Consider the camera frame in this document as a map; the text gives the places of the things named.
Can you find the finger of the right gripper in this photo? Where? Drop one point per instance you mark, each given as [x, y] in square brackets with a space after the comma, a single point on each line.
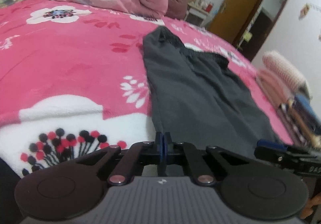
[271, 145]

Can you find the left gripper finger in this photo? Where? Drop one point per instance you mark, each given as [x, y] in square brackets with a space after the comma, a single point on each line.
[159, 144]
[167, 148]

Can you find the dark grey trousers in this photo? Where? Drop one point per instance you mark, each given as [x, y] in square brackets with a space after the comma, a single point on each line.
[198, 99]

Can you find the plaid folded clothes pile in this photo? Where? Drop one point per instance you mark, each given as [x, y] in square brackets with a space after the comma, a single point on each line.
[301, 121]

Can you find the pink floral bed blanket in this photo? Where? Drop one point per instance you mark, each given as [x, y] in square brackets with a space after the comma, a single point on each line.
[73, 80]

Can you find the white shelf with items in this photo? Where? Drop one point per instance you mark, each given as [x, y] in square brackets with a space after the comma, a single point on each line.
[198, 12]

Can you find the brown wooden door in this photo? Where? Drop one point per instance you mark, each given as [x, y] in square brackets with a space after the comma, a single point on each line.
[230, 18]

